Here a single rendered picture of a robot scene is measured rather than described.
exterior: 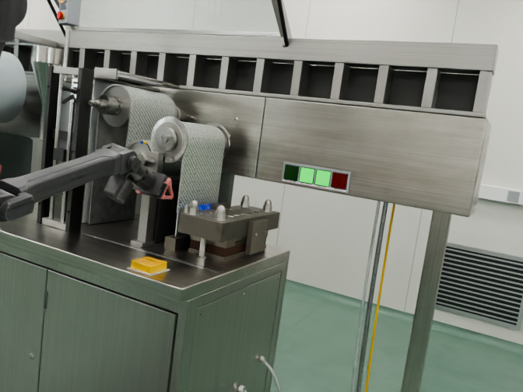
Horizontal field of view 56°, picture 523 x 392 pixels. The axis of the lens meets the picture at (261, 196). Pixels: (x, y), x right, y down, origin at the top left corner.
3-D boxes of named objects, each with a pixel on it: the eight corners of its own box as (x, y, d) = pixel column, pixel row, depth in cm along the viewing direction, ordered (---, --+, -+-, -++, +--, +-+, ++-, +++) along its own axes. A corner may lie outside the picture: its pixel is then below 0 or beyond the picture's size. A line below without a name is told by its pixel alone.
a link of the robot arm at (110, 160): (5, 201, 93) (-36, 182, 97) (5, 227, 96) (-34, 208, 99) (144, 151, 130) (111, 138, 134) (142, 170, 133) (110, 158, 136)
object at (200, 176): (176, 212, 160) (182, 155, 158) (215, 207, 181) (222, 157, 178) (177, 212, 160) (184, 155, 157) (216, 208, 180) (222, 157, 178)
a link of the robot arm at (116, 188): (135, 154, 128) (108, 144, 131) (113, 193, 125) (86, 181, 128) (152, 173, 139) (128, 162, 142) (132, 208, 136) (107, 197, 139)
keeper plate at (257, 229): (244, 253, 163) (249, 221, 162) (258, 249, 172) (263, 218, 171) (251, 255, 162) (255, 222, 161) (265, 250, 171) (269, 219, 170)
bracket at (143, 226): (128, 243, 160) (138, 150, 156) (142, 241, 166) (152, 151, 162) (141, 247, 158) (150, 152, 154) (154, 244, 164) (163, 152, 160)
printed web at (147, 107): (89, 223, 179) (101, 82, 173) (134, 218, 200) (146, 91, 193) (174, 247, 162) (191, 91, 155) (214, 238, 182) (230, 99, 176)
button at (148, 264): (130, 268, 135) (131, 260, 134) (147, 264, 141) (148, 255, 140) (149, 274, 131) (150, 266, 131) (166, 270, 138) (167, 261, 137)
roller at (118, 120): (99, 124, 174) (103, 84, 172) (146, 129, 196) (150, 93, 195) (129, 128, 168) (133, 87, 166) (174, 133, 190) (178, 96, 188)
